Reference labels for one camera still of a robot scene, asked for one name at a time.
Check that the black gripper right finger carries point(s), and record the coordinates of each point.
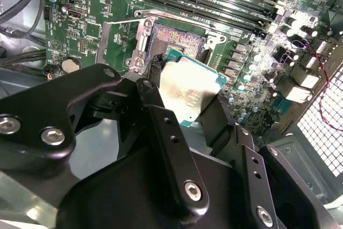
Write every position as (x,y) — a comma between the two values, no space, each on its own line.
(252,170)

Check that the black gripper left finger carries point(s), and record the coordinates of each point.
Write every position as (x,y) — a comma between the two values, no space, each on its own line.
(166,137)

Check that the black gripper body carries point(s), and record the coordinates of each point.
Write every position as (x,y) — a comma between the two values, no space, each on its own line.
(128,199)

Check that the silver green CPU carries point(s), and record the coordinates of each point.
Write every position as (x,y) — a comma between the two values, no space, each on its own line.
(187,89)

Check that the metal socket cover frame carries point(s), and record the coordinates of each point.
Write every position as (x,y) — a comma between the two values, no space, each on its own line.
(101,44)

